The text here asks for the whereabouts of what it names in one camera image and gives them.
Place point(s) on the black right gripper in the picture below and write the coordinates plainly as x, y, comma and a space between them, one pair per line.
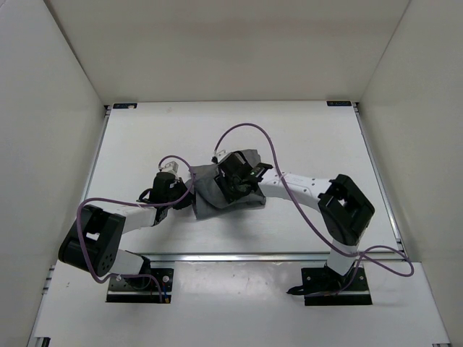
221, 180

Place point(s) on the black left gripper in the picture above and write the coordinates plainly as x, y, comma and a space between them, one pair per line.
186, 202

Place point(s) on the grey pleated skirt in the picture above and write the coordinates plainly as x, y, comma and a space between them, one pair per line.
209, 200

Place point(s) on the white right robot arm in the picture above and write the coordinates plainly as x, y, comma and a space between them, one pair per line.
345, 210

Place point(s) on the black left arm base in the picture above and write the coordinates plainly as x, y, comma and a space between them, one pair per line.
143, 290

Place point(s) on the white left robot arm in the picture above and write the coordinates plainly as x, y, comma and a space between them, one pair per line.
92, 243

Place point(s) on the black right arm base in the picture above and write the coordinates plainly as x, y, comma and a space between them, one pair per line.
321, 286

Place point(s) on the blue left corner label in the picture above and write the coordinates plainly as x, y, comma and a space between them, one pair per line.
124, 105

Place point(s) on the blue corner label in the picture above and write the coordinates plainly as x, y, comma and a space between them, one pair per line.
124, 105
338, 103

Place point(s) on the blue right corner label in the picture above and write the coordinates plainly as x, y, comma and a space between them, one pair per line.
338, 103

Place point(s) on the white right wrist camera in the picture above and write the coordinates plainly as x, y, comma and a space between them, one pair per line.
219, 156

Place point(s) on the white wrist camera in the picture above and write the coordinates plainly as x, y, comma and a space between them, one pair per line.
170, 168
219, 156

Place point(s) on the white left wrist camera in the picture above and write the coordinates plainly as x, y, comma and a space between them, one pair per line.
170, 168

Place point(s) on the aluminium table front rail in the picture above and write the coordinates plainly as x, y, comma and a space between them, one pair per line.
238, 257

